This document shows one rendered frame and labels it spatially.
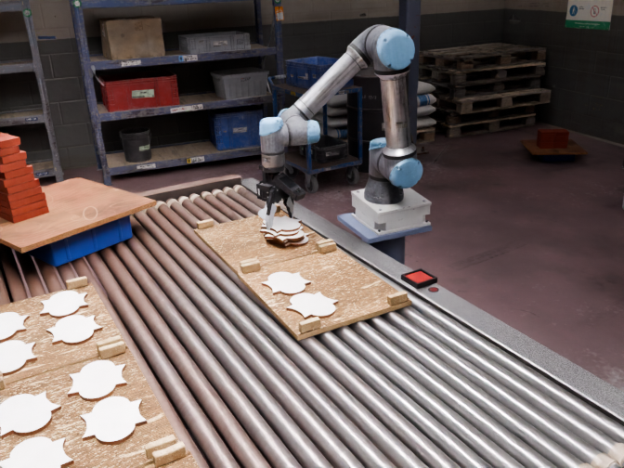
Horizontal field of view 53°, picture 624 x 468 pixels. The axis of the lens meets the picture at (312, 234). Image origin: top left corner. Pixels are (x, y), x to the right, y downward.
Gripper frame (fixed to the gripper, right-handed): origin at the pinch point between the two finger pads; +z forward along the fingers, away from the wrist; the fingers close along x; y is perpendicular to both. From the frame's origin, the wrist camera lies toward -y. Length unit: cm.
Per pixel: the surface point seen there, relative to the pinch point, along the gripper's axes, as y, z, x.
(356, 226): -4.2, 12.0, -36.6
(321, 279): -29.6, 5.5, 15.4
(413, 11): 193, -39, -400
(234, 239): 13.3, 5.4, 9.7
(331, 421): -69, 8, 61
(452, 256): 38, 99, -201
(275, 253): -6.4, 5.5, 10.4
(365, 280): -40.7, 5.5, 8.9
